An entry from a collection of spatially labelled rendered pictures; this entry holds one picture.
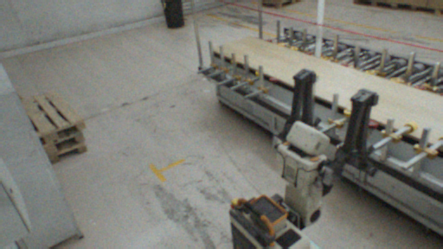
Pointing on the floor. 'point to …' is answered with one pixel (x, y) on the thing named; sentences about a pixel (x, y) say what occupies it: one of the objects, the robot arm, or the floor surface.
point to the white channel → (319, 28)
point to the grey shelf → (33, 174)
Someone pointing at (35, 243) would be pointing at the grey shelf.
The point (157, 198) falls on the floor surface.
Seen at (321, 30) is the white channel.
